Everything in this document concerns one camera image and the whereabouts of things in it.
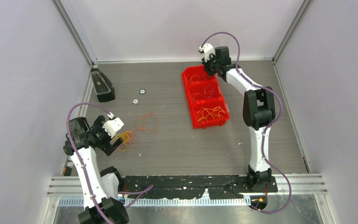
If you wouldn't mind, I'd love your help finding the green poker chip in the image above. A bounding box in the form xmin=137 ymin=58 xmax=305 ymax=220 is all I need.
xmin=139 ymin=89 xmax=146 ymax=95

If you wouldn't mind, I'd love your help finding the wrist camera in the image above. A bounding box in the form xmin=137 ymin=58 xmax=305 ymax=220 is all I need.
xmin=198 ymin=43 xmax=215 ymax=62
xmin=103 ymin=112 xmax=124 ymax=138

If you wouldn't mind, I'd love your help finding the black metronome box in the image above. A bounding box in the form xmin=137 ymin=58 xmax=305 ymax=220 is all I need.
xmin=90 ymin=68 xmax=116 ymax=102

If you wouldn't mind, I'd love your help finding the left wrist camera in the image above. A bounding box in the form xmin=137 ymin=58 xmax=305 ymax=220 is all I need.
xmin=103 ymin=112 xmax=124 ymax=138

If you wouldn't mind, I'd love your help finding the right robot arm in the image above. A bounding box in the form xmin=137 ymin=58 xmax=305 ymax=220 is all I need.
xmin=199 ymin=43 xmax=276 ymax=192

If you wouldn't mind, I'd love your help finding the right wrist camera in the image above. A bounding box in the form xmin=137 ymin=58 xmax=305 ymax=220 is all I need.
xmin=198 ymin=43 xmax=215 ymax=62

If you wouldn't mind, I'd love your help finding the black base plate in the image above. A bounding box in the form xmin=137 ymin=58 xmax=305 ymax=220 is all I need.
xmin=118 ymin=175 xmax=278 ymax=200

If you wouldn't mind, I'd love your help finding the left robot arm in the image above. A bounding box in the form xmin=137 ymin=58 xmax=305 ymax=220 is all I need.
xmin=63 ymin=113 xmax=129 ymax=224

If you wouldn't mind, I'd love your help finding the red compartment bin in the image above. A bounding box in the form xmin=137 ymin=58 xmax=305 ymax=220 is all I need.
xmin=181 ymin=65 xmax=230 ymax=129

